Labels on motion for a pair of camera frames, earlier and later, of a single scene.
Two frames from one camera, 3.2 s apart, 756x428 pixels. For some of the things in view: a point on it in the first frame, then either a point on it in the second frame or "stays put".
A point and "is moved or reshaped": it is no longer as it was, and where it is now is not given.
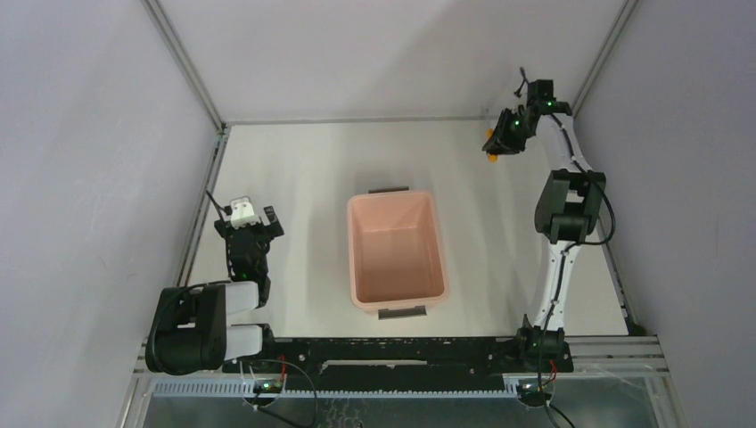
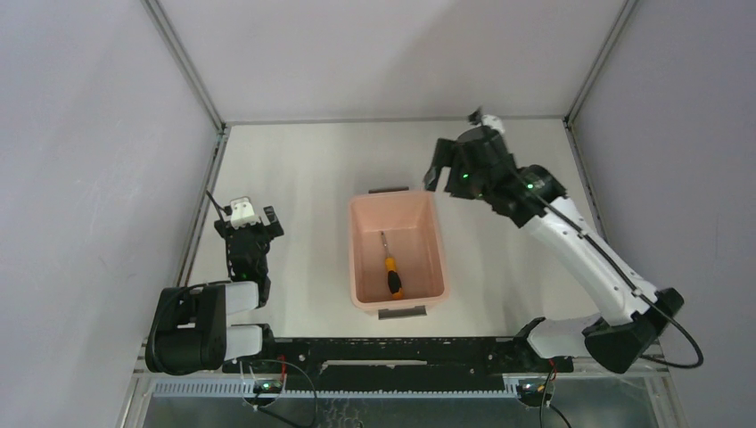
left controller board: x=267 y=386 stays put
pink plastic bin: x=397 y=255 stays put
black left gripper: x=249 y=230 stays put
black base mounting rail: x=399 y=360 stays put
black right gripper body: x=513 y=132 -> x=464 y=184
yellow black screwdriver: x=491 y=157 is moved or reshaped
